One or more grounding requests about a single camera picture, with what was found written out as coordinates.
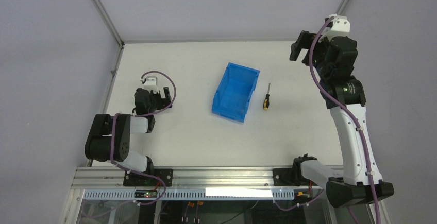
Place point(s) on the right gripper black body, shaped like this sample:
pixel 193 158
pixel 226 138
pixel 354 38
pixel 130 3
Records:
pixel 305 47

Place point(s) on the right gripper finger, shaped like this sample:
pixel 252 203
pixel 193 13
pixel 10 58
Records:
pixel 309 40
pixel 297 46

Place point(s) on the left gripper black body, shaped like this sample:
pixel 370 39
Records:
pixel 163 99

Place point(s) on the black yellow handled screwdriver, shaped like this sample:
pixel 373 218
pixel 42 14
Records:
pixel 266 102

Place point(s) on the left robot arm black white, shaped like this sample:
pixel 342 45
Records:
pixel 109 136

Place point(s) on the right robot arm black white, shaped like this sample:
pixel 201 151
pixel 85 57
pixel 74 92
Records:
pixel 361 182

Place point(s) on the blue plastic storage bin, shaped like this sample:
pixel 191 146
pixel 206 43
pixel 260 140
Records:
pixel 232 97

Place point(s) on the small green circuit board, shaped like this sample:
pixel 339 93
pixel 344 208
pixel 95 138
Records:
pixel 146 194

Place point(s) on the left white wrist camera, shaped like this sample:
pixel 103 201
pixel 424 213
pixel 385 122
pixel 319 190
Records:
pixel 149 83

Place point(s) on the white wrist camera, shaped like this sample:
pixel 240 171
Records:
pixel 338 26
pixel 149 83

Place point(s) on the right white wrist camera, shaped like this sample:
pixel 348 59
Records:
pixel 338 26

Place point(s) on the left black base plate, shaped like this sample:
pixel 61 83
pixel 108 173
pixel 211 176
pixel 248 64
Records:
pixel 135 180

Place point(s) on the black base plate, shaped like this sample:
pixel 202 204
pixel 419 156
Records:
pixel 290 177
pixel 135 180

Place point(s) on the left aluminium frame post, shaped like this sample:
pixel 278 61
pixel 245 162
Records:
pixel 120 45

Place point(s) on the aluminium front rail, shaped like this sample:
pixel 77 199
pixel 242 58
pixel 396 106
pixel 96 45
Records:
pixel 107 177

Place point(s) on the white slotted cable duct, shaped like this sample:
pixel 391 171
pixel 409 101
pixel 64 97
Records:
pixel 208 194

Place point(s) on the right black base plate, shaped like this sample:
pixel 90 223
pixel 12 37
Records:
pixel 290 177

